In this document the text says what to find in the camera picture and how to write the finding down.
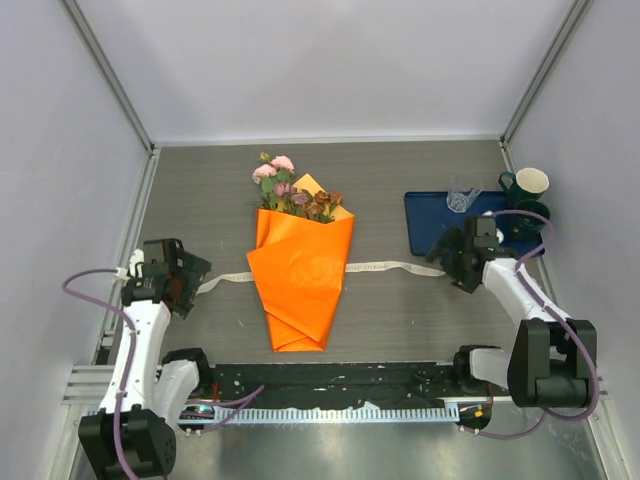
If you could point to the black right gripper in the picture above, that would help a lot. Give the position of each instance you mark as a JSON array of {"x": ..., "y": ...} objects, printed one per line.
[{"x": 454, "y": 239}]

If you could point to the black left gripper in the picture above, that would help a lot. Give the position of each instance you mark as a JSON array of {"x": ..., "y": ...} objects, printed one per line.
[{"x": 194, "y": 271}]

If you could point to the cream printed ribbon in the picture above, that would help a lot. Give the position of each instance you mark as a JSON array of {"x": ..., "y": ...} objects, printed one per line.
[{"x": 360, "y": 267}]

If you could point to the orange wrapping paper sheet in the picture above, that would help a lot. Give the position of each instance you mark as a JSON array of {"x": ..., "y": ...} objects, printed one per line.
[{"x": 298, "y": 266}]

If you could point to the pink fake flower stem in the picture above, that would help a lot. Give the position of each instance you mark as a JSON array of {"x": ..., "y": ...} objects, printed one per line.
[
  {"x": 275, "y": 177},
  {"x": 291, "y": 200}
]

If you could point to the orange fake flower stem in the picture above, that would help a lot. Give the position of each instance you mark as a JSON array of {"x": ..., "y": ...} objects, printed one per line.
[{"x": 321, "y": 205}]

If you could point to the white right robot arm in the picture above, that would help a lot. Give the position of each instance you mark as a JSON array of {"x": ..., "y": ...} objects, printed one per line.
[{"x": 552, "y": 364}]

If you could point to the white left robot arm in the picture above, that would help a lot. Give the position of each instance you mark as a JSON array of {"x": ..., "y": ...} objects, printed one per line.
[{"x": 132, "y": 435}]

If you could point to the blue plastic tray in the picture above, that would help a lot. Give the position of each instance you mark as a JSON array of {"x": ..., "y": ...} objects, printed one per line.
[{"x": 428, "y": 216}]

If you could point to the clear plastic cup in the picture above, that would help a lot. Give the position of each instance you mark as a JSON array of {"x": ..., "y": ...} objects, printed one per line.
[{"x": 463, "y": 191}]

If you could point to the dark green mug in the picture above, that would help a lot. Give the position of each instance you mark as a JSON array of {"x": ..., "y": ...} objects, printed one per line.
[{"x": 530, "y": 219}]

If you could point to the green mug white interior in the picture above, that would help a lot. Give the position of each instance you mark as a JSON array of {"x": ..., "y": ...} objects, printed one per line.
[{"x": 526, "y": 184}]

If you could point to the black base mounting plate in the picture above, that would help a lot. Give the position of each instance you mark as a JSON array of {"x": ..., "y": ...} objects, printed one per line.
[{"x": 338, "y": 386}]

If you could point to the aluminium front rail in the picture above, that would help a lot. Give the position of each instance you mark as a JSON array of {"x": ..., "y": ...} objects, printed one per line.
[{"x": 209, "y": 409}]

